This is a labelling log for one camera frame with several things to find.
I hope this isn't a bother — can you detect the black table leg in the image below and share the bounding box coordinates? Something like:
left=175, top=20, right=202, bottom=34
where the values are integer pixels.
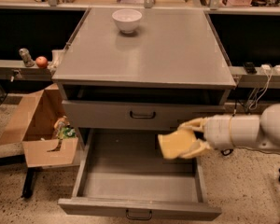
left=21, top=168, right=35, bottom=199

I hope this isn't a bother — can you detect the open cardboard box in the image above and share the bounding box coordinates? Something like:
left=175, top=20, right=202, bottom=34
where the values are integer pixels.
left=0, top=84, right=79, bottom=167

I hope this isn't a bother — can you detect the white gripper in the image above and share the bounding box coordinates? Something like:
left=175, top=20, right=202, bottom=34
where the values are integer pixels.
left=178, top=115, right=261, bottom=159

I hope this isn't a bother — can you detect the red apple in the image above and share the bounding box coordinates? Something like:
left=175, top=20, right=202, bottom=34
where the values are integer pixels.
left=35, top=56, right=49, bottom=68

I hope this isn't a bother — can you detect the closed grey top drawer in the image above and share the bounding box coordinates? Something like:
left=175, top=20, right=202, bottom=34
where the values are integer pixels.
left=63, top=100, right=225, bottom=131

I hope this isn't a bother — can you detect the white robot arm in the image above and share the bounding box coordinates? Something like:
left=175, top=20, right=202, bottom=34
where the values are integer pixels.
left=178, top=104, right=280, bottom=159

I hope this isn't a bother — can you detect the black cable on floor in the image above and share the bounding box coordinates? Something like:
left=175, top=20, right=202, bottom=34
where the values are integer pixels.
left=220, top=100, right=280, bottom=158

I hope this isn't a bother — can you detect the white ceramic bowl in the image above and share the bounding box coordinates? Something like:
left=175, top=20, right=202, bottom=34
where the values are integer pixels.
left=112, top=9, right=142, bottom=34

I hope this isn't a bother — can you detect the white power strip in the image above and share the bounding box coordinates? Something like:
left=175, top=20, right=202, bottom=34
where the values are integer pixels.
left=260, top=63, right=280, bottom=75

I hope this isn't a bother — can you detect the small grey figurine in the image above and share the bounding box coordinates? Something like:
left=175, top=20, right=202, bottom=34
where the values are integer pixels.
left=19, top=48, right=35, bottom=67

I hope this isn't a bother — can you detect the grey drawer cabinet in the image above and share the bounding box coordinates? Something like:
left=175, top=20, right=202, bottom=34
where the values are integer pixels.
left=53, top=7, right=235, bottom=145

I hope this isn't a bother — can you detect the yellow sponge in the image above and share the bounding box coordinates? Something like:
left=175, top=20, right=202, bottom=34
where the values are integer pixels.
left=158, top=129, right=197, bottom=160

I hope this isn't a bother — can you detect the green snack package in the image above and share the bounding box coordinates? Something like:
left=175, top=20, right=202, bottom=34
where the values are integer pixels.
left=58, top=127, right=77, bottom=139

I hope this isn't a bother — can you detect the open grey middle drawer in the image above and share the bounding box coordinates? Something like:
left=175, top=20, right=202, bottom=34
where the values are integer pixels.
left=58, top=130, right=221, bottom=221

